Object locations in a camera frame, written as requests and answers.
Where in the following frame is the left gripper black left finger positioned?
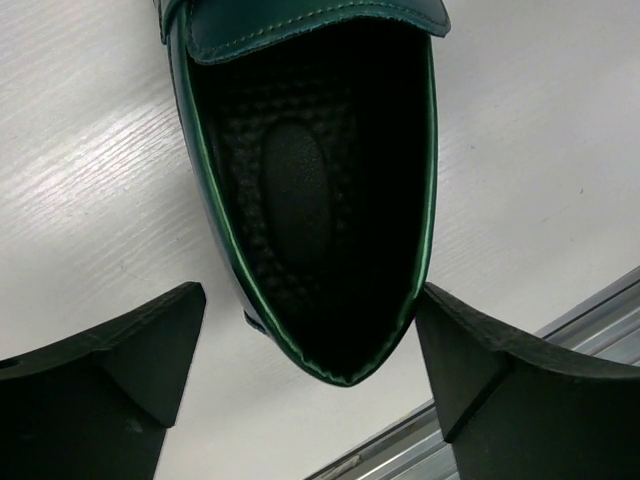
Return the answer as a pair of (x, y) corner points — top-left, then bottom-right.
(1, 282), (206, 480)

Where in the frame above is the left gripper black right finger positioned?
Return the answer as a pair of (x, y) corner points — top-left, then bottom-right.
(416, 283), (639, 479)

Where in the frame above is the dark green leather shoe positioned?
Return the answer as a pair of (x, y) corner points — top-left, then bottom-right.
(154, 1), (451, 387)

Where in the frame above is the aluminium mounting rail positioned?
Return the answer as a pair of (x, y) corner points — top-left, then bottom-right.
(319, 271), (639, 479)

